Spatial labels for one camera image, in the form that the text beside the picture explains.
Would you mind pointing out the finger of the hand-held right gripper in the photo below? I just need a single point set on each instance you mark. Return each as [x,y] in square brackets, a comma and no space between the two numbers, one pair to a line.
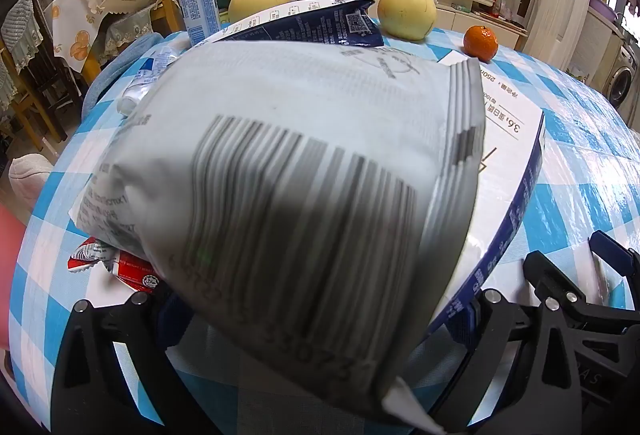
[550,277]
[615,257]

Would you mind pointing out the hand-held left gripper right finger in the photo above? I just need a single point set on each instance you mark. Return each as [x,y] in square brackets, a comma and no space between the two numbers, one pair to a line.
[500,340]

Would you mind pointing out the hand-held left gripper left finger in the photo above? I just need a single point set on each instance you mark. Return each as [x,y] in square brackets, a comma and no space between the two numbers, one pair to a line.
[170,315]

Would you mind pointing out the red white wrapper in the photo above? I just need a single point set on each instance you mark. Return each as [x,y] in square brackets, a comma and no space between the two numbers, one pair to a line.
[90,257]

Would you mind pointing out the white navy milk carton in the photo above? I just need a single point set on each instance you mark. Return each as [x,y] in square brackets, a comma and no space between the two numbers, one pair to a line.
[505,155]

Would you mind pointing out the pink plastic bin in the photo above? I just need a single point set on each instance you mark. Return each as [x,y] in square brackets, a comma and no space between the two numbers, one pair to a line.
[10,275]

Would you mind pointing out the grey white snack packet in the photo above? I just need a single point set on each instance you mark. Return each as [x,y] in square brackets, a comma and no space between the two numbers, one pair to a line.
[300,140]

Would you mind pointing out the blue white wrapper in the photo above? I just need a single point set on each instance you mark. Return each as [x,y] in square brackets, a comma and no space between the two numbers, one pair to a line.
[145,75]

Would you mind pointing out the blue checked tablecloth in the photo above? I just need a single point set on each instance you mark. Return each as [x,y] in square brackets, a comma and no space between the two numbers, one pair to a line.
[575,125]

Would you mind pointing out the washing machine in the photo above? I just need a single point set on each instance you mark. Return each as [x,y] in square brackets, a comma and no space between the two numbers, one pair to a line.
[622,75]

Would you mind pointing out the grey white cushion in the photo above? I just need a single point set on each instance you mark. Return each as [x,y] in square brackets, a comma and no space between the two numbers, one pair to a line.
[30,175]

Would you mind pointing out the mandarin orange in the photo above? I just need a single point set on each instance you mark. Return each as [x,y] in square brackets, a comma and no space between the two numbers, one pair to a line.
[481,44]

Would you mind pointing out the blue chair cushion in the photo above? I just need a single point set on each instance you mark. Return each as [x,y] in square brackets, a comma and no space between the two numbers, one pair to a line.
[115,65]

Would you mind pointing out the cream television cabinet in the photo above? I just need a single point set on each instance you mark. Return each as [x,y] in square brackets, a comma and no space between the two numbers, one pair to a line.
[465,17]

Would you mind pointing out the lace cloth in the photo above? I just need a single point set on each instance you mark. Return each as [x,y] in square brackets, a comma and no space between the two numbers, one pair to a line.
[125,30]

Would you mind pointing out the small yellow pear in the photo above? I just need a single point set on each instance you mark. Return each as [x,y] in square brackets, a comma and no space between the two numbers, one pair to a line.
[407,10]

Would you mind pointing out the orange print table cloth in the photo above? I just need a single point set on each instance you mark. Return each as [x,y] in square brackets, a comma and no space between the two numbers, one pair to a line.
[75,25]

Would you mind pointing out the white blue milk bottle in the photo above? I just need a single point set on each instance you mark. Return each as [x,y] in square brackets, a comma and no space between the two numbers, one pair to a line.
[197,0]

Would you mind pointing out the large yellow pear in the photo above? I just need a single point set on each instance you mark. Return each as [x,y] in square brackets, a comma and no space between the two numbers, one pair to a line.
[257,0]

